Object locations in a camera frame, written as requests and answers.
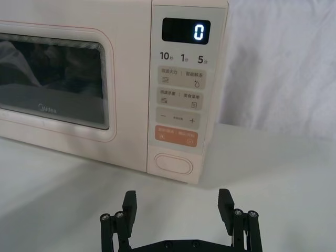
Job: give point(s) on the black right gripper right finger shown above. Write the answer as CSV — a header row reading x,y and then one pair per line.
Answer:
x,y
236,218

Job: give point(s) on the white curtain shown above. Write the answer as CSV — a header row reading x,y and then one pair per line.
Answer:
x,y
278,60

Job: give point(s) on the cream microwave oven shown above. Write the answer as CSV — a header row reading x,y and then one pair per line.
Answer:
x,y
105,78

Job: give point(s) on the white table cloth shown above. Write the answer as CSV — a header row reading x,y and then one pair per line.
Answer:
x,y
262,183

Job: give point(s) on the oven control panel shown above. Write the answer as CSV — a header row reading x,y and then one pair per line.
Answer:
x,y
181,89

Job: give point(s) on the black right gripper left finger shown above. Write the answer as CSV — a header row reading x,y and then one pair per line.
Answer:
x,y
123,220

